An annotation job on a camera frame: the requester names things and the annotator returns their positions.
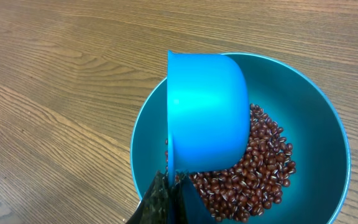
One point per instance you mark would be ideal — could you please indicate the blue plastic scoop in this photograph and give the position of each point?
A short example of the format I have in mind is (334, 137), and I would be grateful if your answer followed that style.
(207, 113)

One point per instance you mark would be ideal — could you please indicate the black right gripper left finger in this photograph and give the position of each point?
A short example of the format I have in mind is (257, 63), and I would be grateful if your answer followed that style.
(154, 206)

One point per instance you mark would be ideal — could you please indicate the teal plastic bowl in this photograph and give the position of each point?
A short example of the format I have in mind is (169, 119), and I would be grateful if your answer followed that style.
(310, 123)

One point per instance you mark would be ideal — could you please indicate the red beans in bowl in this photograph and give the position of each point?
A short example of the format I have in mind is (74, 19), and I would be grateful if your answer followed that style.
(255, 183)

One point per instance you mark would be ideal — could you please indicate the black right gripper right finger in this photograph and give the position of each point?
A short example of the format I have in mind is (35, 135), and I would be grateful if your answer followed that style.
(188, 205)

